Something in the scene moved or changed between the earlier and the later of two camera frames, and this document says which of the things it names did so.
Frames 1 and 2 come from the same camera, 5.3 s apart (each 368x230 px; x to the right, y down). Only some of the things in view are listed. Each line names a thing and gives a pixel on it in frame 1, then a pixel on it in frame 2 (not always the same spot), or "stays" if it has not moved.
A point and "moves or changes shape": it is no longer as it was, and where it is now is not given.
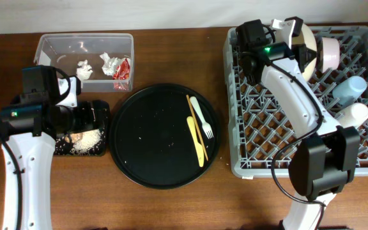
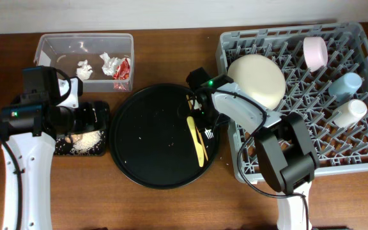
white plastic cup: x=354 y=115 moves or changes shape
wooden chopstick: x=188 y=97 stays
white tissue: x=84 y=71 stays
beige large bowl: x=306 y=38 -> x=259 y=77
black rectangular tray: x=94 y=141 stays
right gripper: x=308 y=54 -> x=222 y=120
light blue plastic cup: x=349 y=90 moves or changes shape
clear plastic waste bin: x=104 y=62 stays
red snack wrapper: x=122 y=71 stays
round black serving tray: x=151 y=140 stays
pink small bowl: x=329 y=56 moves or changes shape
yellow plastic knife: x=199 y=148 stays
